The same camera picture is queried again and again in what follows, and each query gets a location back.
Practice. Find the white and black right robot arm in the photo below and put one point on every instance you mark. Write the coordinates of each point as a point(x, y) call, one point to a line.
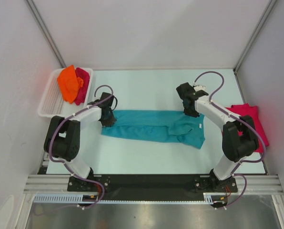
point(239, 137)

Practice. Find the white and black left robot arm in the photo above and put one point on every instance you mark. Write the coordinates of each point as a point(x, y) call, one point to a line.
point(63, 138)

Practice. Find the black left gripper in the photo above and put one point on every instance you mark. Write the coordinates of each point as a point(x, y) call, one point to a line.
point(110, 121)

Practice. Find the white slotted cable duct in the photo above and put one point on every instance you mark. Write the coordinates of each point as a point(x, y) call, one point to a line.
point(88, 199)

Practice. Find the white perforated plastic basket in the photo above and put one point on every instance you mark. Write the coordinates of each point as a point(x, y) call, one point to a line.
point(52, 102)

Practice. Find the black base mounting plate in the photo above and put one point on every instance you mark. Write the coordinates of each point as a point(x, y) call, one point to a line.
point(160, 186)

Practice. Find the folded crimson t shirt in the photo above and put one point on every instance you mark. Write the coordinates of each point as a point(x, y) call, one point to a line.
point(252, 111)

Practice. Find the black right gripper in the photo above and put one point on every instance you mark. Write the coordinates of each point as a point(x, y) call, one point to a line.
point(194, 114)

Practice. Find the orange t shirt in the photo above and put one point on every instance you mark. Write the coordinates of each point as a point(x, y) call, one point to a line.
point(68, 84)

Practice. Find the teal t shirt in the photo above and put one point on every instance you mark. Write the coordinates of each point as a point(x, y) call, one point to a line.
point(157, 126)

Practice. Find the crimson t shirt in basket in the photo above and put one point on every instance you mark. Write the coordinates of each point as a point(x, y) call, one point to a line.
point(83, 78)

